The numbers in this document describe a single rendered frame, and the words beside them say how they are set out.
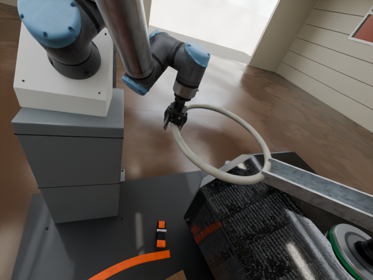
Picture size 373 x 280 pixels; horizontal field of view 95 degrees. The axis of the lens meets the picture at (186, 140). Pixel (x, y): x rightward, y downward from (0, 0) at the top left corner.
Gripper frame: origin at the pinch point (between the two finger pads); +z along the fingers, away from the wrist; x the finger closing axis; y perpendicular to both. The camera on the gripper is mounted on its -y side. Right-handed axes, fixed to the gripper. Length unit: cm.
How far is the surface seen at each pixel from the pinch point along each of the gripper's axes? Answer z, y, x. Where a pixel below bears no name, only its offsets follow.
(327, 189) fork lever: -12, 17, 63
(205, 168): -7.4, 23.1, 16.2
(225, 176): -7.4, 23.9, 23.7
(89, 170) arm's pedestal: 36, 12, -33
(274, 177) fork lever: -9.6, 17.8, 42.5
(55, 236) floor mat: 90, 31, -46
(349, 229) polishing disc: -3, 24, 78
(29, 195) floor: 94, 12, -81
